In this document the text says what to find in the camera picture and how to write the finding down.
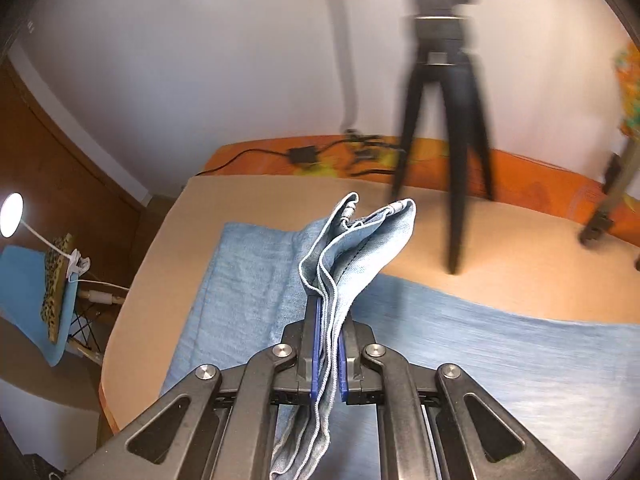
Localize light blue denim pants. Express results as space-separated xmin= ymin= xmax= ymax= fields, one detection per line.
xmin=164 ymin=205 xmax=639 ymax=479

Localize leopard print cushion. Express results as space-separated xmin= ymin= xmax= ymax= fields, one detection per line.
xmin=40 ymin=249 xmax=68 ymax=344

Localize blue chair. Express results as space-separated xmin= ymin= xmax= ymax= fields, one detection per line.
xmin=0 ymin=245 xmax=79 ymax=366

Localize white desk lamp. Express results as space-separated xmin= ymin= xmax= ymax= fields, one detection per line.
xmin=1 ymin=192 xmax=129 ymax=292

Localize grey metal tripod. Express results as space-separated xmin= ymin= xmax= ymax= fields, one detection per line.
xmin=578 ymin=136 xmax=640 ymax=246

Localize colourful floral cloth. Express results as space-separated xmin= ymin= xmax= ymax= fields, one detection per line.
xmin=614 ymin=42 xmax=640 ymax=138

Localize black cable with adapter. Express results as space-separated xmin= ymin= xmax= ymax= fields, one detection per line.
xmin=194 ymin=0 xmax=404 ymax=179

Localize black camera tripod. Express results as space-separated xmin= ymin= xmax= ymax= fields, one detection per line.
xmin=389 ymin=0 xmax=497 ymax=276

